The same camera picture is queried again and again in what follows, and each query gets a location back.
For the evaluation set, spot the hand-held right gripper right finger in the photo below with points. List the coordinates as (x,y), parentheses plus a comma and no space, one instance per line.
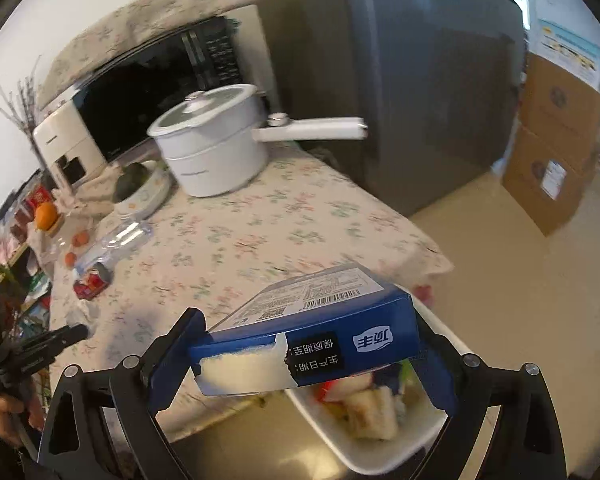
(437,385)

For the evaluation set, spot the white floral bowl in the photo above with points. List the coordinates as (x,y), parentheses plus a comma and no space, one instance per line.
(150,192)

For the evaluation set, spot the white trash bin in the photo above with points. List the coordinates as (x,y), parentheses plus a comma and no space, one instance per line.
(380,457)

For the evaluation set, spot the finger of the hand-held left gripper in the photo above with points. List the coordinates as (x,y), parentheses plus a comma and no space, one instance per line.
(55,337)

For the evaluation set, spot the glass pot lid white knob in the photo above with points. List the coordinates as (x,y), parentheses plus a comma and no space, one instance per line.
(200,110)

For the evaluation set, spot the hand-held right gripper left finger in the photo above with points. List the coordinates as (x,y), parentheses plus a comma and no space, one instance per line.
(172,360)

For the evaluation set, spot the dried branches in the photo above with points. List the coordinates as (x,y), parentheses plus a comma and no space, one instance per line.
(22,100)

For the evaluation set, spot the black microwave oven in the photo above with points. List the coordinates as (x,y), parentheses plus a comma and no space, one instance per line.
(145,90)

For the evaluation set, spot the wooden lid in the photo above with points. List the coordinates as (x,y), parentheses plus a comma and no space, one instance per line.
(56,227)

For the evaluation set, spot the small red fruit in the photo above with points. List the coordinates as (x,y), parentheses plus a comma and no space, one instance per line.
(81,239)
(70,259)

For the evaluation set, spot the white paper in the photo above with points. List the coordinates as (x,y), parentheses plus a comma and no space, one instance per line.
(82,317)

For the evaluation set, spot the blue carton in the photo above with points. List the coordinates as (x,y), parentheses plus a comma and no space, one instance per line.
(330,320)

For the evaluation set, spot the clear plastic bottle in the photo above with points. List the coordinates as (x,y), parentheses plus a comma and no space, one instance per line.
(112,245)

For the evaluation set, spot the dark green squash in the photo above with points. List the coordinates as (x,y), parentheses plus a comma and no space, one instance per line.
(132,182)

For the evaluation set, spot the white countertop appliance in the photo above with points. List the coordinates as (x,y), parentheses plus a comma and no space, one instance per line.
(70,145)

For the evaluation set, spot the orange fruit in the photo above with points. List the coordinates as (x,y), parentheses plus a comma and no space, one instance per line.
(46,215)

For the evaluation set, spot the floral tablecloth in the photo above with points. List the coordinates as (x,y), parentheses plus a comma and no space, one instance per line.
(260,230)

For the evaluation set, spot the clear jar with red packets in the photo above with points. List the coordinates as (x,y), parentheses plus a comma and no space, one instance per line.
(27,210)

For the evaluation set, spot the grey refrigerator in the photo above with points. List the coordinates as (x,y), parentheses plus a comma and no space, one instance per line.
(395,85)

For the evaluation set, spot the brown cardboard box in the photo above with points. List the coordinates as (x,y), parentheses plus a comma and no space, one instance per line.
(545,185)
(562,110)

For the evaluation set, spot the white plate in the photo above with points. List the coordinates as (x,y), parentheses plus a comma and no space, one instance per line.
(140,212)

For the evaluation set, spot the person's left hand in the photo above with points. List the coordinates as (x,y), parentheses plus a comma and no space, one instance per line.
(10,422)

